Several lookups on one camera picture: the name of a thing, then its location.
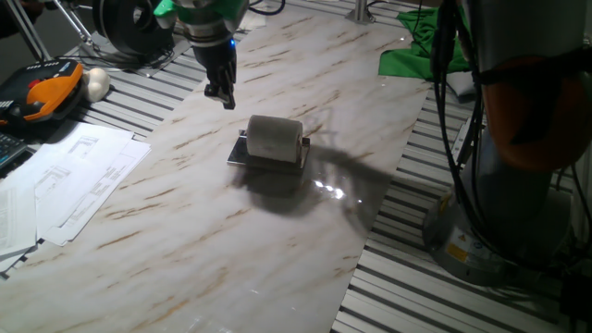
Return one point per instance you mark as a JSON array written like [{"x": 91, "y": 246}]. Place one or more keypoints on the grey metal plate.
[{"x": 176, "y": 51}]

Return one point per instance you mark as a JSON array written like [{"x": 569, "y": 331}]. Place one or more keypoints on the short aluminium post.
[{"x": 361, "y": 13}]

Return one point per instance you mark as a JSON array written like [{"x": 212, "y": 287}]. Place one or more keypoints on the black filament spool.
[{"x": 129, "y": 25}]

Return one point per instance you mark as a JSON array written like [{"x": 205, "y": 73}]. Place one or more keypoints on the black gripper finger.
[
  {"x": 229, "y": 94},
  {"x": 213, "y": 90}
]

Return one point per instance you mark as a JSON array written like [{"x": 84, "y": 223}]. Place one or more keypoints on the white printed text sheet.
[{"x": 16, "y": 222}]

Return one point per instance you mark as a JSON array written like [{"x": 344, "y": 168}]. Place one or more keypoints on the white paper sheet with drawing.
[{"x": 106, "y": 194}]

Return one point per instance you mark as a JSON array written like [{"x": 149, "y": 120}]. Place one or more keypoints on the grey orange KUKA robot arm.
[{"x": 509, "y": 194}]

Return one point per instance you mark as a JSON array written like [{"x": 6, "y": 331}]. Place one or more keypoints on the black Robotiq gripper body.
[{"x": 219, "y": 62}]

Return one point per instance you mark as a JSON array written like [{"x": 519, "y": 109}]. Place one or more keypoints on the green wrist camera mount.
[{"x": 231, "y": 8}]

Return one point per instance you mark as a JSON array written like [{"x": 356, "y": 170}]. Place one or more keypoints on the green cloth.
[{"x": 407, "y": 60}]

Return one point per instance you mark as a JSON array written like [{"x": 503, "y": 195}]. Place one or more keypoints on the shiny metal tray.
[{"x": 238, "y": 155}]

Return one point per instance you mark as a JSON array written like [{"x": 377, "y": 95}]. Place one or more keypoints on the large white paper sheet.
[{"x": 74, "y": 162}]

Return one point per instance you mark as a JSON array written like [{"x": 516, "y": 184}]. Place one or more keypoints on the black keyboard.
[{"x": 9, "y": 148}]

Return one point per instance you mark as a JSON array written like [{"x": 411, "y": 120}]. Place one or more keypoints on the orange black teach pendant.
[{"x": 46, "y": 90}]

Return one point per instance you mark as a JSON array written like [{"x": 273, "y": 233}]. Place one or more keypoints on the light grey fabric piece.
[{"x": 459, "y": 83}]

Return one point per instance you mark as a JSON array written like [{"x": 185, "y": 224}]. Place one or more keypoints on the silver tripod stand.
[{"x": 28, "y": 32}]

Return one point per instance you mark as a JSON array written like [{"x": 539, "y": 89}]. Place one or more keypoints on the marble pattern board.
[{"x": 208, "y": 240}]

